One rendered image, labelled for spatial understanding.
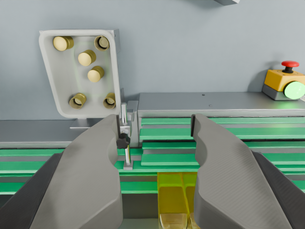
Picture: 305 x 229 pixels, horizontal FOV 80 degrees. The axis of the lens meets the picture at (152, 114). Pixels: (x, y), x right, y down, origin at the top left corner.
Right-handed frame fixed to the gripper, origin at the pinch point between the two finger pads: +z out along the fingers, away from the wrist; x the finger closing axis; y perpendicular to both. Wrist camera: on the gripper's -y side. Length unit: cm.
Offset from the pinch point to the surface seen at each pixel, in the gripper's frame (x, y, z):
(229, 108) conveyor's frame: 19.5, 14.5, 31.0
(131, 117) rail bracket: -5.1, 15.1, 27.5
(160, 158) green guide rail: 1.6, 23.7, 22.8
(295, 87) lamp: 35.9, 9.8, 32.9
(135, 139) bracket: -4.8, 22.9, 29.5
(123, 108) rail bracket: -6.0, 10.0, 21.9
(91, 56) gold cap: -15.6, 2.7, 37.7
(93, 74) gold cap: -15.7, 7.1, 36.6
